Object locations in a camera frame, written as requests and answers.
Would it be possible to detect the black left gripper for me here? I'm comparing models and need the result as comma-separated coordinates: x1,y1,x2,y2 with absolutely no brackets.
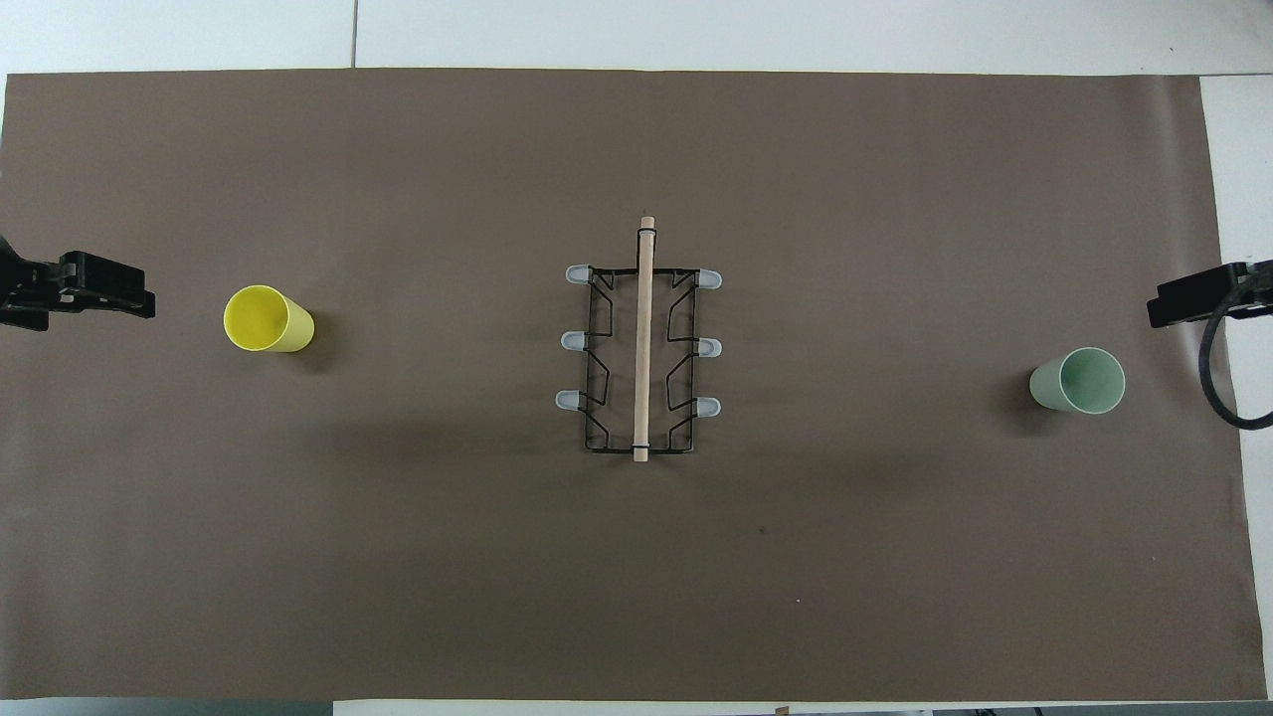
0,237,156,331

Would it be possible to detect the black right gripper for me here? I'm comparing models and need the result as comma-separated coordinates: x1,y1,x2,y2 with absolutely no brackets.
1147,259,1273,329

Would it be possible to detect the pale green plastic cup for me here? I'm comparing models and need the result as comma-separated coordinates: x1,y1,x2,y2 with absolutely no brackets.
1029,347,1127,416

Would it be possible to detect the yellow plastic cup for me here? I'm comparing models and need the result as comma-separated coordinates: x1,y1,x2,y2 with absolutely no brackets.
223,284,315,353

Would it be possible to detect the brown paper table mat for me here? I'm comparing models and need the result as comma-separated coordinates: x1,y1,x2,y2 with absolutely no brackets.
0,68,1269,702

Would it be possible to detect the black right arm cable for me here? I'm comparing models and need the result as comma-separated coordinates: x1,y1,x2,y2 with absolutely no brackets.
1198,264,1273,431

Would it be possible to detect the black wire cup rack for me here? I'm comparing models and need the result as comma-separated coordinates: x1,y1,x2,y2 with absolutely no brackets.
555,216,724,464

